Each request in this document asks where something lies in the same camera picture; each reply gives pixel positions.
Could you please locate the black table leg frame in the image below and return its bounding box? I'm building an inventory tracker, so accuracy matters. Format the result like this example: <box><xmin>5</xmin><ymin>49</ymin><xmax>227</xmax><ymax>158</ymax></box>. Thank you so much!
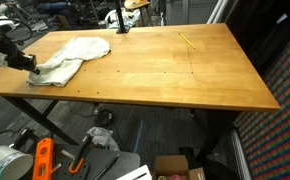
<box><xmin>4</xmin><ymin>96</ymin><xmax>77</xmax><ymax>145</ymax></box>

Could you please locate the yellow pencil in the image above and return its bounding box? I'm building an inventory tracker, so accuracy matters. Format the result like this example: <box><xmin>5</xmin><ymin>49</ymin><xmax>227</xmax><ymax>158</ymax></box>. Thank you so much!
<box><xmin>178</xmin><ymin>33</ymin><xmax>196</xmax><ymax>50</ymax></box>

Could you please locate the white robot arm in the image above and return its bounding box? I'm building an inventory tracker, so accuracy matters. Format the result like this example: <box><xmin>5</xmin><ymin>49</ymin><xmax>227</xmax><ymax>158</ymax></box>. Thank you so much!
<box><xmin>0</xmin><ymin>5</ymin><xmax>40</xmax><ymax>75</ymax></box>

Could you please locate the orange black clamp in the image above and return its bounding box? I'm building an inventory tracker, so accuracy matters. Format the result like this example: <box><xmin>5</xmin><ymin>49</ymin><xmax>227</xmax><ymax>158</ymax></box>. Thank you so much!
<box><xmin>68</xmin><ymin>134</ymin><xmax>93</xmax><ymax>174</ymax></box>

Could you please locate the small round wooden table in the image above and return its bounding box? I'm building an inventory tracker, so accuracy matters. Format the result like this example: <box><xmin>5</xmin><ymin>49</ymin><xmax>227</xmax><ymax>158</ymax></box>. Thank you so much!
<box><xmin>123</xmin><ymin>0</ymin><xmax>154</xmax><ymax>27</ymax></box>

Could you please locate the white towel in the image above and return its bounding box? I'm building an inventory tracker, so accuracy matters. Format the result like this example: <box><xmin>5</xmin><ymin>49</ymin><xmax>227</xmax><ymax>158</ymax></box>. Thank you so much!
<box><xmin>28</xmin><ymin>37</ymin><xmax>111</xmax><ymax>87</ymax></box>

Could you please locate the black camera stand pole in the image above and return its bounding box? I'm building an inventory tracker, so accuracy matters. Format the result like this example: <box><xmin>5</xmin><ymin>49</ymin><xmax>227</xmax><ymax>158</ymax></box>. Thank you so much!
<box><xmin>114</xmin><ymin>0</ymin><xmax>130</xmax><ymax>34</ymax></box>

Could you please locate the orange level tool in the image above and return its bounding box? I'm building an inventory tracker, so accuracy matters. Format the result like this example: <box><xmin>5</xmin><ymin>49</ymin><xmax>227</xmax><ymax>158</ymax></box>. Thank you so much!
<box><xmin>32</xmin><ymin>138</ymin><xmax>53</xmax><ymax>180</ymax></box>

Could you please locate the cardboard box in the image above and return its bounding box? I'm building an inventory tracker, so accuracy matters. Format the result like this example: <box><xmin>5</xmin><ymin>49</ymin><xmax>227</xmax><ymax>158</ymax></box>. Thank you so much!
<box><xmin>152</xmin><ymin>155</ymin><xmax>207</xmax><ymax>180</ymax></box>

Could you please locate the crumpled white cloth pile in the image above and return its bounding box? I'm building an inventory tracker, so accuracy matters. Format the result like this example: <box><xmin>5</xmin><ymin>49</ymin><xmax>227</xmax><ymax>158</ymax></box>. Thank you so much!
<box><xmin>104</xmin><ymin>8</ymin><xmax>141</xmax><ymax>30</ymax></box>

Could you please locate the black pen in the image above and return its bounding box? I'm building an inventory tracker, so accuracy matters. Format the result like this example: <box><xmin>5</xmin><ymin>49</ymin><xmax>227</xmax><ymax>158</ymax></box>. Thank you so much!
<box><xmin>93</xmin><ymin>154</ymin><xmax>120</xmax><ymax>180</ymax></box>

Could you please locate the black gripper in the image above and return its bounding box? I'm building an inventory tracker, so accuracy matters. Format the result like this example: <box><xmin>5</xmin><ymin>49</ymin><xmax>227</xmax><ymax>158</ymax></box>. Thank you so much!
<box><xmin>0</xmin><ymin>37</ymin><xmax>40</xmax><ymax>75</ymax></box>

